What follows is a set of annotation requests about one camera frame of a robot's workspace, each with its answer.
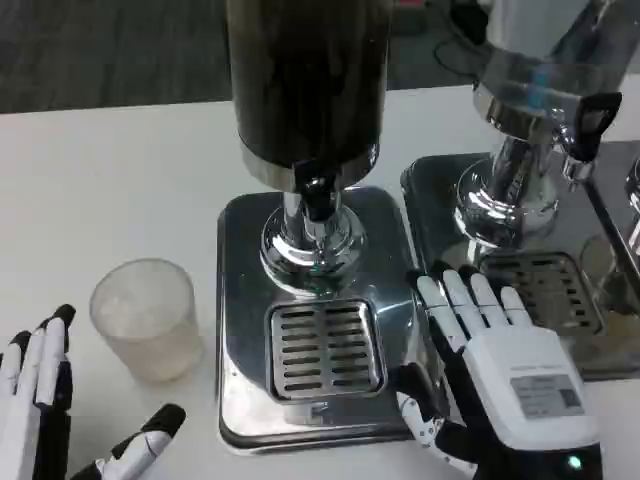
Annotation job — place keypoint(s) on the dark-tank drink dispenser with steel base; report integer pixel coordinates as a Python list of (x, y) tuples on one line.
[(300, 100)]

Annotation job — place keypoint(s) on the chrome dispenser stand with base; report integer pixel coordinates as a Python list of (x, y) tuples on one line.
[(615, 200)]

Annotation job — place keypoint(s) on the clear ribbed glass cup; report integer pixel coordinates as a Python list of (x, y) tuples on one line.
[(150, 325)]

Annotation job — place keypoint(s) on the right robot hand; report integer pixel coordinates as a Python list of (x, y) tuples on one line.
[(520, 370)]

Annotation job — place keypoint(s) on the clear-tank drink dispenser with steel base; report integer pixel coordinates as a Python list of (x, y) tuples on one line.
[(520, 165)]

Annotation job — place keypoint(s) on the slotted steel drip grid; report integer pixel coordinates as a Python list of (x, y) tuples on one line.
[(327, 350), (560, 285)]

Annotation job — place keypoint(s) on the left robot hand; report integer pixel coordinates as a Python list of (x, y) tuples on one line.
[(30, 400)]

